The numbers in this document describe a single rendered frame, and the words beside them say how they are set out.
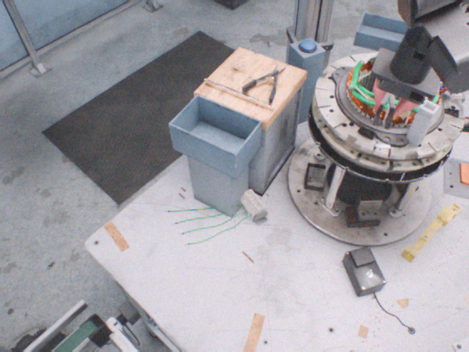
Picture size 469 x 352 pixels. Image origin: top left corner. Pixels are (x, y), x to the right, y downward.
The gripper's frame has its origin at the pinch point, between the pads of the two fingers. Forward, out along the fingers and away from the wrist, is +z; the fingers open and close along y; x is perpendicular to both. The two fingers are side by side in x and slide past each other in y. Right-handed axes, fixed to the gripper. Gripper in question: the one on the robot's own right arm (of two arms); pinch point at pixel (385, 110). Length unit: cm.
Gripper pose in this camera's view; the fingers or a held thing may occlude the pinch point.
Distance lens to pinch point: 73.9
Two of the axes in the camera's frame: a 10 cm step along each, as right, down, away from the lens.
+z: -0.9, 5.4, 8.4
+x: 4.1, -7.5, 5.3
